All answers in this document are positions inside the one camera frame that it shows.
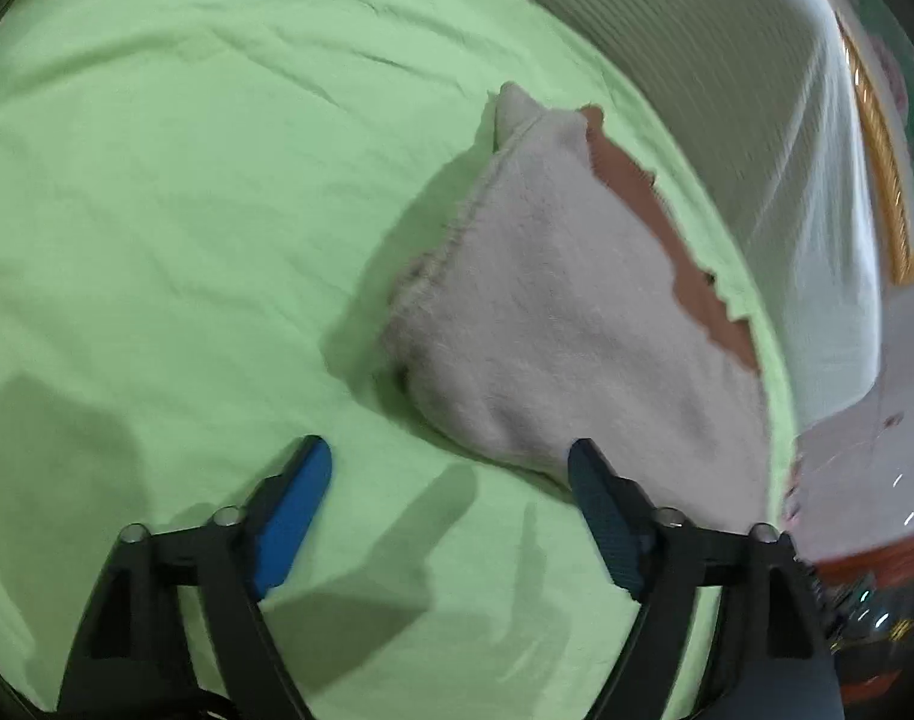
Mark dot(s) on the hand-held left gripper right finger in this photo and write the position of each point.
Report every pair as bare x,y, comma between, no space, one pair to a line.
607,517

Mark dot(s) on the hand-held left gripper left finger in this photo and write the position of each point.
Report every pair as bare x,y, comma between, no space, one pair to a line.
292,517

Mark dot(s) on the red-brown wooden furniture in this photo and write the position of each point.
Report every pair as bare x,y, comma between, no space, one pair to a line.
888,592

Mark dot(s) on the green bed sheet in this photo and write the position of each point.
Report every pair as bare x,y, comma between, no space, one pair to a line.
164,165

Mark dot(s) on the gold framed landscape painting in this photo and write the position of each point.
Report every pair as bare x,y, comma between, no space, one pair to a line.
888,165

